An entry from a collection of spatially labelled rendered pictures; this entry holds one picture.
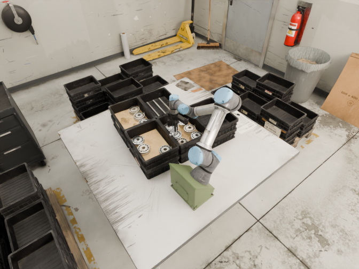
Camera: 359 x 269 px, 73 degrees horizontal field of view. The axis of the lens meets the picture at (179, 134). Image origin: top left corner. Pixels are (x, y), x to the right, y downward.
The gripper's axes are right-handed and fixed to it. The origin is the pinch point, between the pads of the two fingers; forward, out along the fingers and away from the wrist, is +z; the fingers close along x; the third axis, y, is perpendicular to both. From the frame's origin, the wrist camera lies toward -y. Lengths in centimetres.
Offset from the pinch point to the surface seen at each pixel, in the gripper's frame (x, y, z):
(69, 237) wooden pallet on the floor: 71, 82, 80
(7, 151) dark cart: 18, 177, 43
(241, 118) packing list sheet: -50, -54, 9
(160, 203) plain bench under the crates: 58, -2, 23
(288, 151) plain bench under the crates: -15, -96, 14
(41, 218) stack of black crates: 72, 100, 56
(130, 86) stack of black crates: -115, 93, 22
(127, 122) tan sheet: -6.1, 48.3, 1.3
